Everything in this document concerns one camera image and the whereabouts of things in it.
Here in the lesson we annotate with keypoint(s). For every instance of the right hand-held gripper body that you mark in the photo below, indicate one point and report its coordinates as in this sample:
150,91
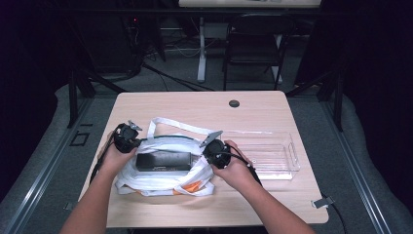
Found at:
217,154

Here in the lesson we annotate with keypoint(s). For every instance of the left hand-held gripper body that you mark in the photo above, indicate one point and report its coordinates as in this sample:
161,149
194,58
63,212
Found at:
125,138

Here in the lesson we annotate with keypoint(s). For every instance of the black rectangular box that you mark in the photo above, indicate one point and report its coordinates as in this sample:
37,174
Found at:
164,161

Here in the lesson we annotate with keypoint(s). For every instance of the white tote bag teal orange print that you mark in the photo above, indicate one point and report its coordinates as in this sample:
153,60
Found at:
156,182

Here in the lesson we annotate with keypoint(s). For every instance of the clear plastic tray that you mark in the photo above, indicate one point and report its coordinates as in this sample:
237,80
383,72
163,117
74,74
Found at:
276,156

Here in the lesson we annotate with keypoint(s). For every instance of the person's left hand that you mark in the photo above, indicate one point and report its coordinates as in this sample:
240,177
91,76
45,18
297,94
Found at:
113,161

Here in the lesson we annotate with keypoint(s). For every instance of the person's right hand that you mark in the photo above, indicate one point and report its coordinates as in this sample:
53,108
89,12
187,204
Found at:
238,172

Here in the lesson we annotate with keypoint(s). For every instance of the short black tape strip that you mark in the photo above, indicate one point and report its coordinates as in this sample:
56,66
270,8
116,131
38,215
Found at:
86,124

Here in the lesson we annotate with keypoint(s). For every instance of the black metal stand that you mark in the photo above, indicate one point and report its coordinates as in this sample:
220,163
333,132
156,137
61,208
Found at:
73,97
339,104

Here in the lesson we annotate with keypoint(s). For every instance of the metal table clip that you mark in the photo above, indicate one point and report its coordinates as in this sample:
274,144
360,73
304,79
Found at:
322,202
69,206

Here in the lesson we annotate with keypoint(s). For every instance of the black computer tower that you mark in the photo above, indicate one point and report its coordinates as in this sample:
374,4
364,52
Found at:
110,45

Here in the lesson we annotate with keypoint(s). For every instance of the white desk leg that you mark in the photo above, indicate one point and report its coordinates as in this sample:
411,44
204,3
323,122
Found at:
202,58

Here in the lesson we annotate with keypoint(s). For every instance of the black folding chair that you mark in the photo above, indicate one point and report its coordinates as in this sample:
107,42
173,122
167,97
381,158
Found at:
253,45

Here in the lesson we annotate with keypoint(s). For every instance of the aluminium floor rail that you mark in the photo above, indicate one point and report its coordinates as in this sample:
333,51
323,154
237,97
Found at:
42,175
357,169

